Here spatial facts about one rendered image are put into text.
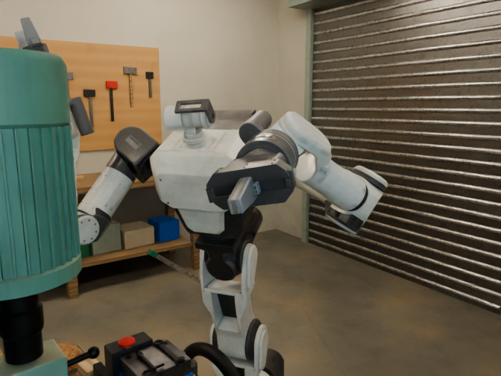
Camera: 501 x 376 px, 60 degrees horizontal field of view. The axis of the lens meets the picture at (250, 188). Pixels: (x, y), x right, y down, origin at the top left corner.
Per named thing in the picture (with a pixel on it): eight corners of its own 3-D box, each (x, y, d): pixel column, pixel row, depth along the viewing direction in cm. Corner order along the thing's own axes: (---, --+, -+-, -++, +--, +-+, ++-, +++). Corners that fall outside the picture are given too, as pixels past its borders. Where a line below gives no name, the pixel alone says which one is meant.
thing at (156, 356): (193, 379, 78) (192, 351, 77) (136, 405, 71) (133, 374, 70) (158, 348, 88) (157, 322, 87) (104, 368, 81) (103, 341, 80)
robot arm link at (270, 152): (301, 216, 58) (314, 183, 69) (286, 148, 55) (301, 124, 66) (215, 226, 62) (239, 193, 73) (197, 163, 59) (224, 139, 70)
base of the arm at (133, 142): (118, 176, 135) (135, 145, 139) (156, 190, 133) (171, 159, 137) (104, 154, 121) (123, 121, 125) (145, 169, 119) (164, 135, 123)
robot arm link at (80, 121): (37, 103, 113) (54, 145, 115) (25, 101, 102) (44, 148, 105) (80, 90, 114) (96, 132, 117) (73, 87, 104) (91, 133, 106)
